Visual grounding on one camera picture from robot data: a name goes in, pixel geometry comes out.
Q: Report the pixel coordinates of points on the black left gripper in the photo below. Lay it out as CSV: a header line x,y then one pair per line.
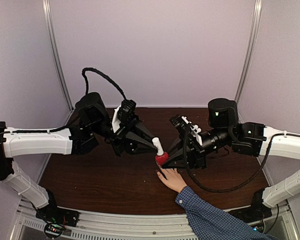
x,y
133,127

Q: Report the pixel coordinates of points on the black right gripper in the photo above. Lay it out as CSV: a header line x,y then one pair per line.
x,y
195,154

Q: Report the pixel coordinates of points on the red nail polish bottle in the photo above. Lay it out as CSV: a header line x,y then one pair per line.
x,y
161,159

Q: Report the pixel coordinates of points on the white nail polish cap brush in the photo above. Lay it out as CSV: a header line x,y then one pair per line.
x,y
156,142

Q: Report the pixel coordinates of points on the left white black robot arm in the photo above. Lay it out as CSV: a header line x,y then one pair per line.
x,y
80,139

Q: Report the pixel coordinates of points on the blue checked shirt forearm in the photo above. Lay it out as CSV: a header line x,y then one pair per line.
x,y
211,223

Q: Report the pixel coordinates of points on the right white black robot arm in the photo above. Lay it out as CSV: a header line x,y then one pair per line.
x,y
250,139

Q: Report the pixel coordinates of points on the pale hand with long nails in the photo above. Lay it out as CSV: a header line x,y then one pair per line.
x,y
171,179

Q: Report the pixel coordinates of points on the round green circuit board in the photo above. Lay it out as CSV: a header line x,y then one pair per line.
x,y
53,230

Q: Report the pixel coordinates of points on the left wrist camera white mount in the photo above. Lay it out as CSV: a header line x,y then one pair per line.
x,y
123,114

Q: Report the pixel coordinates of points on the right aluminium corner post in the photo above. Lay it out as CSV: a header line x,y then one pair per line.
x,y
252,40

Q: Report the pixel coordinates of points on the aluminium corner post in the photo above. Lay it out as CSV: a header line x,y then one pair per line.
x,y
252,40
55,54

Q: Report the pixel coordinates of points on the left aluminium corner post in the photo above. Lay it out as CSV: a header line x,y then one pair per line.
x,y
55,54

